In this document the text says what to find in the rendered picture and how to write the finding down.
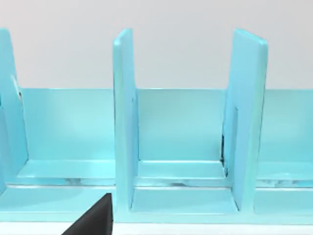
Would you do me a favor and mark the light blue rack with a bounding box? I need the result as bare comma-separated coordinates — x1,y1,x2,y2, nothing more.
0,27,313,224

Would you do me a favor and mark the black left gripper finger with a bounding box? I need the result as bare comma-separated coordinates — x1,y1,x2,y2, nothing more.
60,192,114,235

